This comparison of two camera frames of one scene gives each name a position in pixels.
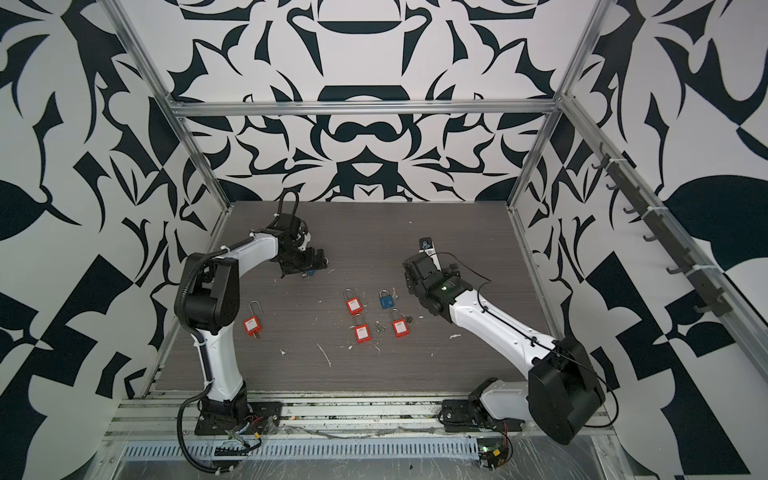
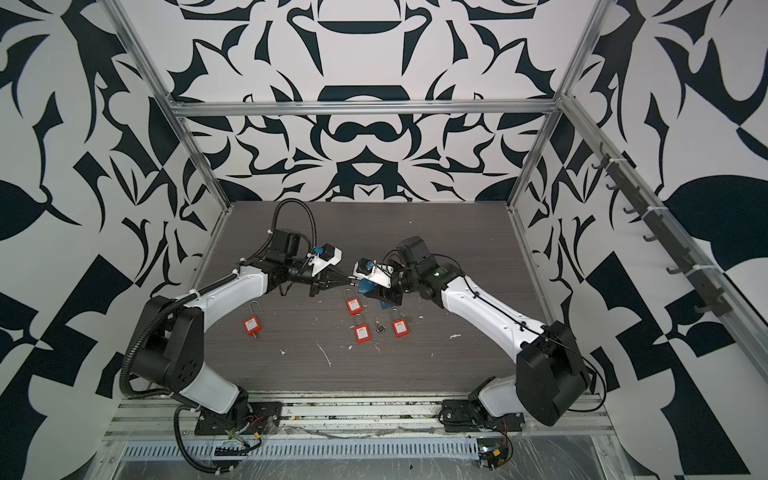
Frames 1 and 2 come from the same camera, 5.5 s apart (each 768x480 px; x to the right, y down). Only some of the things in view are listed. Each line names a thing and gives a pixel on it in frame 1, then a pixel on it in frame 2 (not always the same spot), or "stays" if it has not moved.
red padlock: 353,303 stays
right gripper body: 417,291 to 392,295
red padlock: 361,329 stays
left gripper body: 303,260 to 319,284
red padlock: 252,325 stays
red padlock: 400,326 stays
